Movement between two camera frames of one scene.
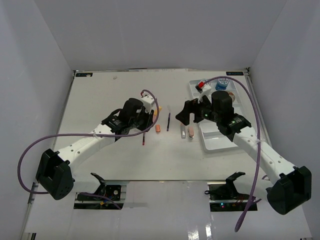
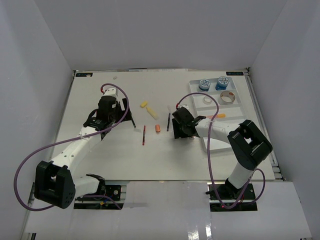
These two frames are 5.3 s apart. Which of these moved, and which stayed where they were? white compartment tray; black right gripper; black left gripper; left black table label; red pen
Moved: black left gripper; black right gripper
Stayed: red pen; left black table label; white compartment tray
